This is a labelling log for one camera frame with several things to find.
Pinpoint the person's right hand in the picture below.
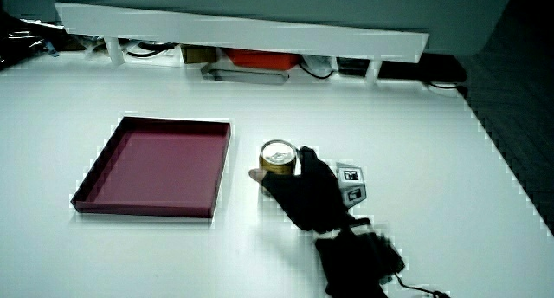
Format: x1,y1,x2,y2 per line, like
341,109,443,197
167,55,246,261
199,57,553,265
248,146,369,234

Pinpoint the gold red bull can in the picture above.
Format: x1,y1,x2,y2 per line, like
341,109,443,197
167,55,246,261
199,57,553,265
258,139,300,196

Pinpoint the person's right forearm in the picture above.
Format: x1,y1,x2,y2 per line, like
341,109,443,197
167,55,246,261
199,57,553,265
314,217,407,298

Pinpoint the white desk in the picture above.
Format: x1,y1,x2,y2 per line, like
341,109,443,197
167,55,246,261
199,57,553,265
0,50,554,298

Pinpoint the white desk shelf riser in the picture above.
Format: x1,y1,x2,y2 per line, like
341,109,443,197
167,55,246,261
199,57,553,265
55,2,430,85

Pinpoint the white plastic bag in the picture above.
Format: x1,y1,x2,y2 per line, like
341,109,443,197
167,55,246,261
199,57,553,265
301,54,337,79

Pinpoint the black electronic box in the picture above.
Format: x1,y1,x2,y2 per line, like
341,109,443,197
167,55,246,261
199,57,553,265
336,57,370,77

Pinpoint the grey flat device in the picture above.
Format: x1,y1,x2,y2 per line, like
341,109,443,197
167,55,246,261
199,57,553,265
200,63,291,86

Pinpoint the red box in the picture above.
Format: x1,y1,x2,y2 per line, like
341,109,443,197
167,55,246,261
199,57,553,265
222,48,301,72

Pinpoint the maroon square tray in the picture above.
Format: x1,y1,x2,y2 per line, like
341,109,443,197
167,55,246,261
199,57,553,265
70,116,232,219

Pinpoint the brown cardboard box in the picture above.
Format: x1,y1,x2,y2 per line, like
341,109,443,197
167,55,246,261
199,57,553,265
180,45,219,66

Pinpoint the black shiny bag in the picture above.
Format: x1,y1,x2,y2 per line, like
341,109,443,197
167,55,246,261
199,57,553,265
0,10,67,71

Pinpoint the black glove cable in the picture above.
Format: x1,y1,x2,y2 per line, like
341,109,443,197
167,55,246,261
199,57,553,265
394,273,452,298

